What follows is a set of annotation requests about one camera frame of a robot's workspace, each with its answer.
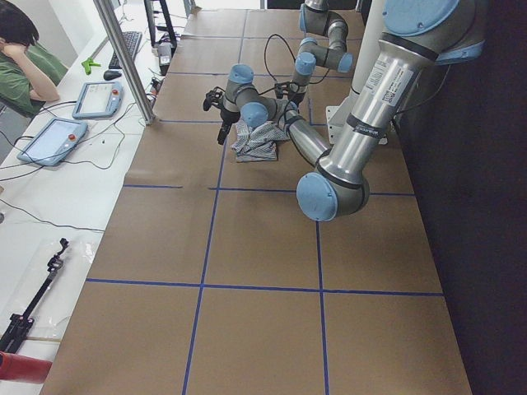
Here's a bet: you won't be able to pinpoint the seated person green shirt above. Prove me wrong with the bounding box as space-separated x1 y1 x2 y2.
1 1 68 117

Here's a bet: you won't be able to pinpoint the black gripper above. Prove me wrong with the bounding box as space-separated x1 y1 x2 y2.
274 81 307 108
203 86 239 145

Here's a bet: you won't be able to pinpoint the green plastic clamp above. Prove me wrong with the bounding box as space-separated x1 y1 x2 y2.
82 58 100 75

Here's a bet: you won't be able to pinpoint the navy white striped polo shirt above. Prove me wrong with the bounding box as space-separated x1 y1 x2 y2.
231 120 290 163

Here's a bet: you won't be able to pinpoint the teach pendant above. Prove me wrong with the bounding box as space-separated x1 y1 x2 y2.
72 81 124 119
17 117 88 166

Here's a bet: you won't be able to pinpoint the far teach pendant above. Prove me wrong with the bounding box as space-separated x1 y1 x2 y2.
72 81 124 119

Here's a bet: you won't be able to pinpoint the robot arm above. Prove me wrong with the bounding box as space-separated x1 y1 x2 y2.
203 1 489 221
287 1 353 105

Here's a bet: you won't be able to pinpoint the black keyboard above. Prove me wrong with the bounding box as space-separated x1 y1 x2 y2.
108 30 143 70

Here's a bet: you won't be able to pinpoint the black tripod stick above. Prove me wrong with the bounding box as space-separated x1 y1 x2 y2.
1 238 69 354

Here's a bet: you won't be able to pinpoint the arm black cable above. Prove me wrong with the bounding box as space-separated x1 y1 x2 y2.
250 84 304 132
263 34 330 86

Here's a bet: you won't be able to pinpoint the black computer mouse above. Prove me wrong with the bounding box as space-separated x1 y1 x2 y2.
103 69 122 81

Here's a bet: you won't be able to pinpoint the aluminium frame post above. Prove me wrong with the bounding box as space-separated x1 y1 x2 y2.
93 0 155 125

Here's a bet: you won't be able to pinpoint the near teach pendant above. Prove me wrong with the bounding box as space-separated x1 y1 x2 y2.
17 117 88 166

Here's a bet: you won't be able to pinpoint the red cylinder object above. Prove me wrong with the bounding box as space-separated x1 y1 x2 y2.
0 351 53 383

